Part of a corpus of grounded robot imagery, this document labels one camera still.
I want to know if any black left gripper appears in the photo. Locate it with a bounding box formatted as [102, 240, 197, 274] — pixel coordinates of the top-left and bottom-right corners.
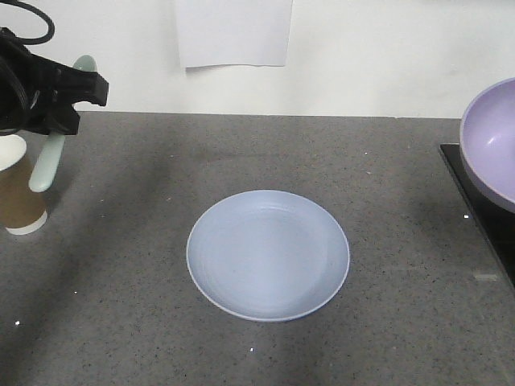
[1, 28, 109, 135]

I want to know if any mint green plastic spoon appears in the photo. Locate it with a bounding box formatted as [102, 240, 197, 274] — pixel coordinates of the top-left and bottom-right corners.
[29, 55, 109, 192]

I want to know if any purple plastic bowl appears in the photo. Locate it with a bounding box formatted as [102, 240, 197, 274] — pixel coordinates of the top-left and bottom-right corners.
[459, 78, 514, 212]

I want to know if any brown paper cup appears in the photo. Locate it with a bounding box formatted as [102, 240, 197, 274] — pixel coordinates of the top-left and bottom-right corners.
[1, 134, 47, 236]

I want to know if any light blue round plate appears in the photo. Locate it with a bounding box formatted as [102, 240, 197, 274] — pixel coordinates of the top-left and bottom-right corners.
[186, 190, 351, 322]

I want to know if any black induction cooktop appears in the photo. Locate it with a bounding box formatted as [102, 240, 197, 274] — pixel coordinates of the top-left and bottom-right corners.
[439, 143, 514, 287]

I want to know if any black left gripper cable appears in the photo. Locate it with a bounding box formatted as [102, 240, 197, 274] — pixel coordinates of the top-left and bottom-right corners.
[0, 0, 56, 136]

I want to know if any white paper sheet on wall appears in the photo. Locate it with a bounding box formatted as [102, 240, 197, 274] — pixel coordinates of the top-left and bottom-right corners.
[175, 0, 293, 68]

